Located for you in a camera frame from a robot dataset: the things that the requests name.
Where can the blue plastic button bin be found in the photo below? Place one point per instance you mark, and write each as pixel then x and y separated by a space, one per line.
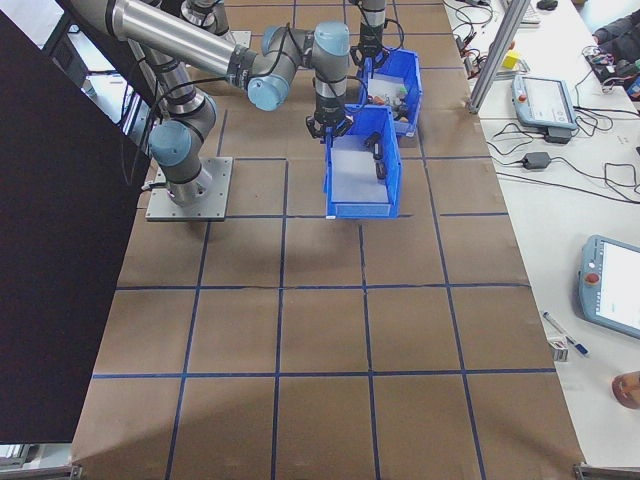
pixel 412 80

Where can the blue plastic module bin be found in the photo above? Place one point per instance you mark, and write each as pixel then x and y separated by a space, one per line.
pixel 395 165

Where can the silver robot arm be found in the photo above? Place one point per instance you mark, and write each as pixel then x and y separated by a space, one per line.
pixel 374 20
pixel 175 35

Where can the pile of push-button switches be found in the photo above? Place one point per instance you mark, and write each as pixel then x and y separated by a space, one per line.
pixel 382 87

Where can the yellow black push button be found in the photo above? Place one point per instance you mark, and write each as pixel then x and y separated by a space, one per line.
pixel 402 119

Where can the small white box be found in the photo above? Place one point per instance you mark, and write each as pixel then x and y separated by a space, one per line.
pixel 560 348

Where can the dark circuit board module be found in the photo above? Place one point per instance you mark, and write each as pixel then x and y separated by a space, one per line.
pixel 374 142

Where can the white foam bin liner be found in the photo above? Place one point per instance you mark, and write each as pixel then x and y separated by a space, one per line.
pixel 355 175

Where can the small black block module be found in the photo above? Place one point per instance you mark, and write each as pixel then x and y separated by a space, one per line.
pixel 380 170

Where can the yellow cube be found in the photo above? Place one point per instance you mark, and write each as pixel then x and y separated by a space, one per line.
pixel 511 60

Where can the white keyboard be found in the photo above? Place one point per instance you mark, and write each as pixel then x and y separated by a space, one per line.
pixel 530 17

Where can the grey blue teach pendant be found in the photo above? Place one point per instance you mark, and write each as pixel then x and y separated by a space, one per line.
pixel 615 290
pixel 545 100

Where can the black computer mouse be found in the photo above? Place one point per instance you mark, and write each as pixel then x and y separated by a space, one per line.
pixel 547 4

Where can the black power adapter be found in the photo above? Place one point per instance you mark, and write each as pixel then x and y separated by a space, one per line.
pixel 557 136
pixel 537 160

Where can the small electronics board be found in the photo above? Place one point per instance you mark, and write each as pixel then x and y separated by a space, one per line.
pixel 602 62

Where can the white desk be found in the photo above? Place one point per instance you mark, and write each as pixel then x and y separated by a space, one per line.
pixel 550 225

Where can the seated person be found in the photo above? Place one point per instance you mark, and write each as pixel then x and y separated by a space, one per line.
pixel 620 30

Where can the blue white pen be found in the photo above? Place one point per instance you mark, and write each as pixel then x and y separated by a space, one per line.
pixel 565 333

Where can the brown round object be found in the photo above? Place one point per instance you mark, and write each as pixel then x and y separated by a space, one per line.
pixel 629 389

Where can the aluminium profile bar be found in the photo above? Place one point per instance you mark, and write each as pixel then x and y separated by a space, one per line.
pixel 40 472
pixel 607 472

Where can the orange silver button switch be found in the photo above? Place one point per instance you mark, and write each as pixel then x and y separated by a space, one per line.
pixel 380 100

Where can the green push button switch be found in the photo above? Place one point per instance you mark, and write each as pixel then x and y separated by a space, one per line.
pixel 403 90

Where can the dark green button switch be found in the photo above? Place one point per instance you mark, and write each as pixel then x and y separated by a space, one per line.
pixel 399 105

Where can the white square base plate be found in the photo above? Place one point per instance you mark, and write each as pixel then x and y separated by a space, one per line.
pixel 241 39
pixel 215 200

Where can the aluminium profile post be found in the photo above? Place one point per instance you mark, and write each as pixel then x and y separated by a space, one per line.
pixel 495 55

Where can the black frame cover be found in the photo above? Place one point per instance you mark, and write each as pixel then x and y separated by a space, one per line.
pixel 50 250

